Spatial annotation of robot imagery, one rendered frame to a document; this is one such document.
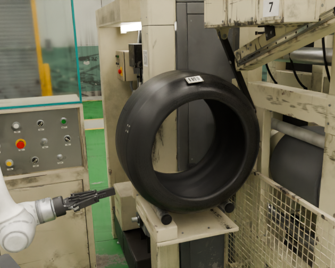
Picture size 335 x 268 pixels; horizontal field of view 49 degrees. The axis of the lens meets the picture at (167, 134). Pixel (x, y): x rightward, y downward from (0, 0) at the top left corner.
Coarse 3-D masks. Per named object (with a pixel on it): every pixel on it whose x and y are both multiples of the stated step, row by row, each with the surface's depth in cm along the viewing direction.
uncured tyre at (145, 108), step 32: (160, 96) 132; (192, 96) 133; (224, 96) 137; (224, 128) 172; (256, 128) 146; (128, 160) 135; (224, 160) 172; (160, 192) 139; (192, 192) 167; (224, 192) 148
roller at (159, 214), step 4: (152, 204) 157; (156, 208) 152; (160, 208) 150; (156, 212) 151; (160, 212) 148; (164, 212) 147; (168, 212) 149; (160, 216) 146; (164, 216) 144; (168, 216) 145; (160, 220) 147; (164, 220) 145; (168, 220) 145; (164, 224) 145
